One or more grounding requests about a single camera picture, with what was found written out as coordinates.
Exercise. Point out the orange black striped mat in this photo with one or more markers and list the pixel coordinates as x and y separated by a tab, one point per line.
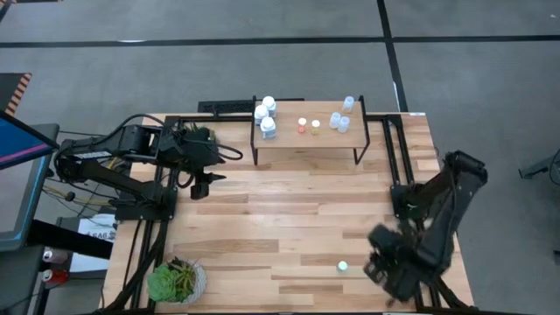
19	89

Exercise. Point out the wooden shelf black metal frame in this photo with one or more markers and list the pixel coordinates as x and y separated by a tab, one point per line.
306	142

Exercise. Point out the succulents in white pot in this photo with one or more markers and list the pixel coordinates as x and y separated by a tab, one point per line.
164	284

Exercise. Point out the translucent white plastic bottle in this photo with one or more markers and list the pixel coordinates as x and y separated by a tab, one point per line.
335	119
344	124
348	104

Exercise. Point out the teal pill vial white cap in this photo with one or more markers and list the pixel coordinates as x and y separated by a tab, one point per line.
342	266

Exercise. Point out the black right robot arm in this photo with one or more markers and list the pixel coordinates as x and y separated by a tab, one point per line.
455	210

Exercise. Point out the white printed paper sheet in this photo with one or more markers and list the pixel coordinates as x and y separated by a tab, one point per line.
94	229

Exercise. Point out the black aluminium table frame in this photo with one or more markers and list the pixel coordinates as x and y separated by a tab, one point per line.
404	149

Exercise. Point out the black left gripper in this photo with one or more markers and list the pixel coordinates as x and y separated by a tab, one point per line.
192	151

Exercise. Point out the black power strip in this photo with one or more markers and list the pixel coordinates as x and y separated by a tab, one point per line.
223	106

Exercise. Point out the white supplement bottle blue label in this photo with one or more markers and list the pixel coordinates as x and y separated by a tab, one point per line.
268	127
261	113
269	104

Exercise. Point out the small white-green cap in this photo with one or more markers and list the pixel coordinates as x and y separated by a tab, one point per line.
315	124

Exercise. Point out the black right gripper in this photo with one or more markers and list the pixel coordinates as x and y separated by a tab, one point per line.
400	258

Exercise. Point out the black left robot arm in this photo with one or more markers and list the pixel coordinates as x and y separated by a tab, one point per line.
131	140

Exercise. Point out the monitor with blue screen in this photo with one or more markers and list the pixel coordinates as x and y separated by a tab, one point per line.
17	144

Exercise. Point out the grey stand leg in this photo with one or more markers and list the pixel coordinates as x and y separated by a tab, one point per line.
538	167

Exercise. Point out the small spiky green plant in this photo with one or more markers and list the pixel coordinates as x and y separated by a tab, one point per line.
199	128

